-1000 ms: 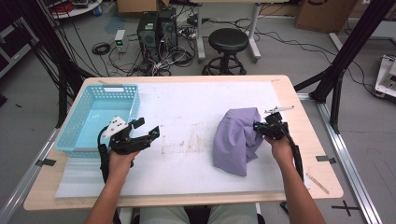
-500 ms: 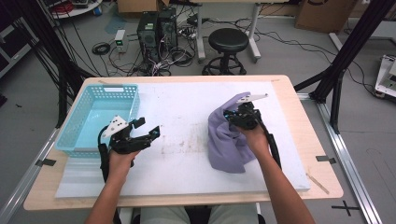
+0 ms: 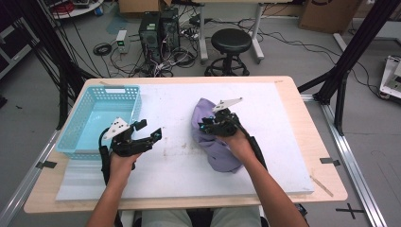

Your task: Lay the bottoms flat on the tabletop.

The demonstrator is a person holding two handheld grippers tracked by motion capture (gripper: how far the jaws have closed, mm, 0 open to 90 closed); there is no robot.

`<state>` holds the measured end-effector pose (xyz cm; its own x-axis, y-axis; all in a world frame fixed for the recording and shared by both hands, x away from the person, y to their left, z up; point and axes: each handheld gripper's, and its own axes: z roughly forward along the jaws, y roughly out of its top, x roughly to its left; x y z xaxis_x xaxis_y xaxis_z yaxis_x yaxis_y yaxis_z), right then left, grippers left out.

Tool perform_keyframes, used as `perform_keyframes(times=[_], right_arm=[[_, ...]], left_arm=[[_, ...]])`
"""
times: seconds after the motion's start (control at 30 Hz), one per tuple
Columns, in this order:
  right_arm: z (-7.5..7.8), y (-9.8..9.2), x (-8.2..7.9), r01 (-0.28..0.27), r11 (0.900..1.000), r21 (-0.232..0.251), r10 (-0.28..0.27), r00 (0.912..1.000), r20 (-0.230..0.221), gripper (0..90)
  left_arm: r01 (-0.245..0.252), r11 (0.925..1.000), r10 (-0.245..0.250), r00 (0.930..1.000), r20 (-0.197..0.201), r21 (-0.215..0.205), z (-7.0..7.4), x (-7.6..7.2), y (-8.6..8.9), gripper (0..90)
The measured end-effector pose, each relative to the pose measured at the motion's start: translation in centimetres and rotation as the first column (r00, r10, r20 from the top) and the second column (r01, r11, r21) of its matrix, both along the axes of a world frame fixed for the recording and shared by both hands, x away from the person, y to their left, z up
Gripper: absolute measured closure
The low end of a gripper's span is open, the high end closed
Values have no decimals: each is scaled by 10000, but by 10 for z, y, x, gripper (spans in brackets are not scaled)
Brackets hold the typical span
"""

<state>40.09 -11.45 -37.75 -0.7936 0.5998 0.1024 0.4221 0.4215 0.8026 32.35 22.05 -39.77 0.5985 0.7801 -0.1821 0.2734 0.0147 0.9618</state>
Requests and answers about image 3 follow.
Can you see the person's left hand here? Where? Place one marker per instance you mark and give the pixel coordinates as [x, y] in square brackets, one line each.
[123, 167]

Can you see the black computer tower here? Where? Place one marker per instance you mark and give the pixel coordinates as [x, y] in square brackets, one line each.
[149, 34]
[170, 28]

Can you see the person's light trousers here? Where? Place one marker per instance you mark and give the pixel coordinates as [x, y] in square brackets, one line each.
[164, 219]

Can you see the white power supply box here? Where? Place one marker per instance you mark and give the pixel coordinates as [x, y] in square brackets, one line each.
[122, 40]

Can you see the black shelf unit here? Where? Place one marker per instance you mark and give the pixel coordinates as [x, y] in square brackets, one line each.
[12, 47]

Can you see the black round stool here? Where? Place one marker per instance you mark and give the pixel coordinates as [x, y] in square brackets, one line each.
[231, 40]

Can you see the round white table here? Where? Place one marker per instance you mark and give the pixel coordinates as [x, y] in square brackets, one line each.
[78, 11]

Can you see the small black floor device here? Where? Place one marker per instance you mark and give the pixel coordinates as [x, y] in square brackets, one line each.
[301, 209]

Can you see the black metal frame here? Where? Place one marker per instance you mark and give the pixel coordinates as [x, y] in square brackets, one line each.
[64, 94]
[354, 47]

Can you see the person's right hand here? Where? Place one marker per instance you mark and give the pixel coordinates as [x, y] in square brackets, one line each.
[239, 146]

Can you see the thin wooden stick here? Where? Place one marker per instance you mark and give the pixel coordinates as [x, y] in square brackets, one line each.
[322, 186]

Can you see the purple shorts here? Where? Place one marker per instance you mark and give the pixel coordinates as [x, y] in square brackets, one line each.
[217, 154]

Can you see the white device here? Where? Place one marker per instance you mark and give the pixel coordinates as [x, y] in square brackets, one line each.
[389, 78]

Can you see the light blue plastic basket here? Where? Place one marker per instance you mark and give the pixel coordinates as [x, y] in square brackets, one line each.
[101, 126]

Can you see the small cardboard box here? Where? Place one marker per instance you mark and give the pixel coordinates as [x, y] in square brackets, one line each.
[138, 5]

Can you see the black tape cross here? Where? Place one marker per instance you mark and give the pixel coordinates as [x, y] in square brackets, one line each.
[350, 210]

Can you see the white table frame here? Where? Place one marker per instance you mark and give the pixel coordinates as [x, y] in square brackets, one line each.
[203, 38]

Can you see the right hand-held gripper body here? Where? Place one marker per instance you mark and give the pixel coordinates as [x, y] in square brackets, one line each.
[225, 124]

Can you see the black tape strip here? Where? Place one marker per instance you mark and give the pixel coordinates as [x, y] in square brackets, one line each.
[45, 164]
[329, 161]

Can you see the aluminium floor rail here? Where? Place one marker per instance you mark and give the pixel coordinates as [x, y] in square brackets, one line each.
[345, 151]
[26, 179]

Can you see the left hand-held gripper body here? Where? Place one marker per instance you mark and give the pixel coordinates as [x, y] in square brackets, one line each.
[126, 146]

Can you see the large cardboard box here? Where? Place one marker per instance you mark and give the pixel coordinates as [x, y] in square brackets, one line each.
[327, 15]

